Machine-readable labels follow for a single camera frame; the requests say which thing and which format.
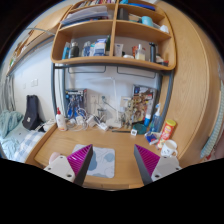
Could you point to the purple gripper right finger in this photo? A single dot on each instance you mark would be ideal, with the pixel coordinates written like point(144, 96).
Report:
point(153, 167)

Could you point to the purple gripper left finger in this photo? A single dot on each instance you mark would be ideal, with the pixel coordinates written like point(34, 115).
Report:
point(73, 167)

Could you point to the light blue mouse pad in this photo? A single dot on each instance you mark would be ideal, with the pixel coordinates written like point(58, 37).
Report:
point(102, 163)

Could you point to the white mug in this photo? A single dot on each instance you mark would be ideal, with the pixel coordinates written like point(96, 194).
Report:
point(169, 149)

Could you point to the white small cube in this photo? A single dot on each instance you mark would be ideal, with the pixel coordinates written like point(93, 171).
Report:
point(133, 132)

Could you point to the teal round container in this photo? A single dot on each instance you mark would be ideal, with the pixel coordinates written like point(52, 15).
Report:
point(140, 128)

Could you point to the blue spray bottle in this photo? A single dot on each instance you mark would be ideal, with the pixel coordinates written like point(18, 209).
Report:
point(155, 119)

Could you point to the black pen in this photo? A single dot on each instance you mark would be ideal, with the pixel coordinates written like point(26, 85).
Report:
point(121, 131)

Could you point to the white lotion bottle red cap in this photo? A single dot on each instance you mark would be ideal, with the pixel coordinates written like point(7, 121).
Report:
point(60, 120)

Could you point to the red yellow snack can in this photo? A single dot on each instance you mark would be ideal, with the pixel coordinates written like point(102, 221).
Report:
point(166, 132)

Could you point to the white desk lamp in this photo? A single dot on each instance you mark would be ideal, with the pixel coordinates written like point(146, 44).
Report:
point(109, 101)

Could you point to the colourful poster box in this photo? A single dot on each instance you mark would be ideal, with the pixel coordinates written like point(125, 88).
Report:
point(143, 102)

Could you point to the blue figure box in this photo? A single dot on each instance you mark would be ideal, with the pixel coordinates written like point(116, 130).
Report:
point(76, 102)

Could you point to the black backpack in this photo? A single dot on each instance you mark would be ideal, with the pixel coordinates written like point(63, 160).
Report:
point(32, 119)

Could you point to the bed with checked blanket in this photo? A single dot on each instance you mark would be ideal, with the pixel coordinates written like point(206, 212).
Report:
point(16, 142)

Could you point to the black bottle on shelf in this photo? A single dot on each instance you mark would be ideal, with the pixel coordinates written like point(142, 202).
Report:
point(152, 52)

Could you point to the teal cup on shelf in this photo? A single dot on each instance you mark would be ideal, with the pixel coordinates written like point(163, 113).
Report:
point(147, 21)

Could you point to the wooden wall shelf unit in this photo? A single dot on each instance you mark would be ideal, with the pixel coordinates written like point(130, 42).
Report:
point(122, 31)

